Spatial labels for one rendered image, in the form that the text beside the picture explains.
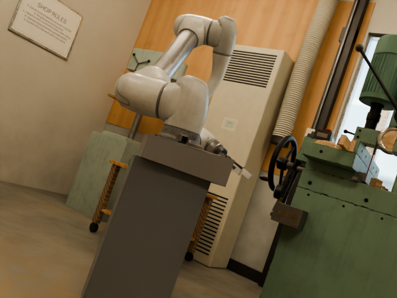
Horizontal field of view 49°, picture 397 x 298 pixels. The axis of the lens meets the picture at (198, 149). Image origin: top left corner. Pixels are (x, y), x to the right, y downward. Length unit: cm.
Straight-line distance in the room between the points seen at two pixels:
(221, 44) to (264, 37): 190
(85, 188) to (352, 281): 265
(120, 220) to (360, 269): 93
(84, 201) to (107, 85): 143
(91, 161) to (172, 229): 240
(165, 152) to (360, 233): 83
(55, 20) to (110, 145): 126
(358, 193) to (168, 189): 76
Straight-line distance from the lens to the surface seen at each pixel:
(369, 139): 211
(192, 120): 171
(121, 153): 376
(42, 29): 427
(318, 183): 191
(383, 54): 219
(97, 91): 473
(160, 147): 159
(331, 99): 358
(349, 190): 188
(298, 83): 360
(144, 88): 177
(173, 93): 173
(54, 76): 439
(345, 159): 183
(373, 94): 211
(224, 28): 224
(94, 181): 390
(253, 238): 364
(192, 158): 160
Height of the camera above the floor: 58
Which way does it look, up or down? 4 degrees up
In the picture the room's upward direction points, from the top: 20 degrees clockwise
